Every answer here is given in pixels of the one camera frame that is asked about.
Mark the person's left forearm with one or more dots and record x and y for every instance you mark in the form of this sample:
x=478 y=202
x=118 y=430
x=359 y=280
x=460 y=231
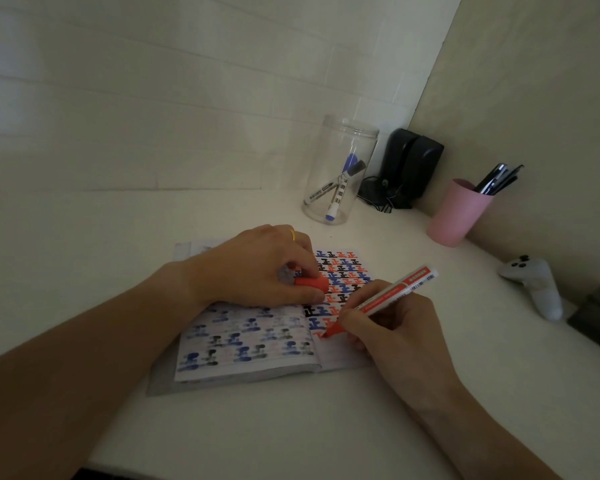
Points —
x=80 y=374

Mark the clear plastic jar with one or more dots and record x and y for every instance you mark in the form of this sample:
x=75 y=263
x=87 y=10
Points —
x=337 y=144

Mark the dark box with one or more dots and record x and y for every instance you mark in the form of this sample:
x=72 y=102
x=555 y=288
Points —
x=597 y=319

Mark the person's left thumb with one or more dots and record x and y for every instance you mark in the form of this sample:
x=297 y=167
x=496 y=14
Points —
x=295 y=298

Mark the blue whiteboard marker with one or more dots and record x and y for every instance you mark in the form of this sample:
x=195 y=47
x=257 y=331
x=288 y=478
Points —
x=339 y=192

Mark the red marker cap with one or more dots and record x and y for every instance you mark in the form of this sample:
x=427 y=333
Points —
x=312 y=284

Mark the black desktop device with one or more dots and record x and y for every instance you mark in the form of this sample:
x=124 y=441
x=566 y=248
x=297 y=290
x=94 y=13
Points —
x=412 y=164

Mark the person's right hand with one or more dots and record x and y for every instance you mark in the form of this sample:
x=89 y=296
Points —
x=410 y=344

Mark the person's right thumb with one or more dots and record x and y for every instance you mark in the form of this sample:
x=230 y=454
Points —
x=361 y=335

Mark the red and white marker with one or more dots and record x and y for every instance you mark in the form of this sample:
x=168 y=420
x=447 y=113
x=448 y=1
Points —
x=397 y=289

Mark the black pen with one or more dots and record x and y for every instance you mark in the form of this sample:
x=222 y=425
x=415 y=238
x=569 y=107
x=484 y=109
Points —
x=492 y=177
x=510 y=175
x=502 y=187

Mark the black whiteboard marker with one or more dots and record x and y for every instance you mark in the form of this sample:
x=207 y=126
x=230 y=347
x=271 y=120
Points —
x=325 y=188

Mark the person's left hand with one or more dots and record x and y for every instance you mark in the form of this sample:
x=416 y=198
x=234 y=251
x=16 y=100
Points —
x=245 y=269

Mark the white game controller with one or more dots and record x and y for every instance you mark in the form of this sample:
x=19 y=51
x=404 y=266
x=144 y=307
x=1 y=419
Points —
x=537 y=284

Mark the notebook with coloured marks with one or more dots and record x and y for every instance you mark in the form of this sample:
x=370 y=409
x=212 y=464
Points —
x=250 y=344

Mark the pink cup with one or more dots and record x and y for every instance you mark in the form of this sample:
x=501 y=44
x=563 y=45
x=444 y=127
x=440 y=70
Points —
x=455 y=214

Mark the person's right forearm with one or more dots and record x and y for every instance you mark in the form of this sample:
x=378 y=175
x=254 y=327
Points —
x=475 y=439

